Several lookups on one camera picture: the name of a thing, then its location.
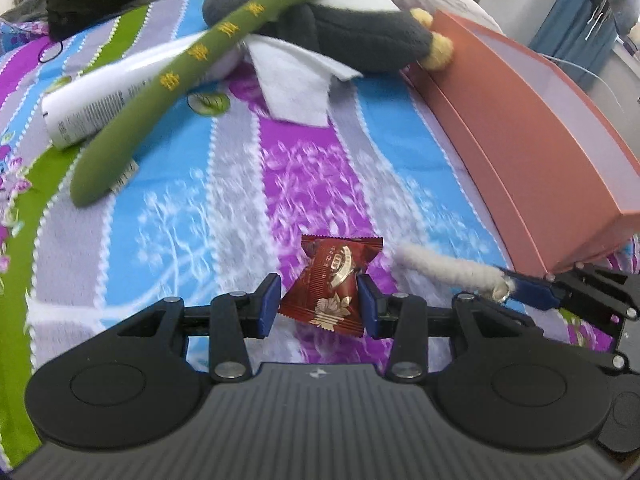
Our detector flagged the white fuzzy strip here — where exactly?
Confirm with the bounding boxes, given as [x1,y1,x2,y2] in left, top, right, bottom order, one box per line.
[395,242,514,304]

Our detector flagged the grey white penguin plush toy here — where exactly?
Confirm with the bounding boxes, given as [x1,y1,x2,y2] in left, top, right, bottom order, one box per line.
[201,0,455,77]

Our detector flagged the white plastic tube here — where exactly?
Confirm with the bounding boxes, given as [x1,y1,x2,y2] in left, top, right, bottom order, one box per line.
[41,35,241,150]

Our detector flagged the green plush stick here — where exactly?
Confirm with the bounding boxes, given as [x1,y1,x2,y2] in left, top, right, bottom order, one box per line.
[69,0,377,207]

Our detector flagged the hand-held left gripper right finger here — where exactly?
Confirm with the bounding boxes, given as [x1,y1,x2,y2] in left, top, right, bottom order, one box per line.
[356,275,538,382]

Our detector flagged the thin white cable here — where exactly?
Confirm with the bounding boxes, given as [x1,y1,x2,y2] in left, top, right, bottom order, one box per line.
[545,55,627,111]

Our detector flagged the striped floral bedsheet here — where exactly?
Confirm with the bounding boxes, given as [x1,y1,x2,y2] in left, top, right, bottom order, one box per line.
[0,0,640,466]

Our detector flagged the orange cardboard box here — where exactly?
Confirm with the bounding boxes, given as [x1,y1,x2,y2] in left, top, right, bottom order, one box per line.
[402,9,640,277]

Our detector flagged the dark red candy packet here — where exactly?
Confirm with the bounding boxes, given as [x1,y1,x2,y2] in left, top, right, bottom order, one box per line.
[277,234,385,336]

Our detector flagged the blue curtain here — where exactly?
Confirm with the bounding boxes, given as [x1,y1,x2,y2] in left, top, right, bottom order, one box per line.
[530,0,640,92]

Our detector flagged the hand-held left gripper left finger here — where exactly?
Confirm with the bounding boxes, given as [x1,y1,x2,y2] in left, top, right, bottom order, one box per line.
[116,272,282,382]

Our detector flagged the white felt cloth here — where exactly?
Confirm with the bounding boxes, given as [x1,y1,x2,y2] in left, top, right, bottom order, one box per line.
[247,35,365,128]

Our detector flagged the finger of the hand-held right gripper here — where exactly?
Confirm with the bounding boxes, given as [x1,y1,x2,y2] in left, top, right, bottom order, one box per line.
[546,261,640,311]
[500,269,640,373]

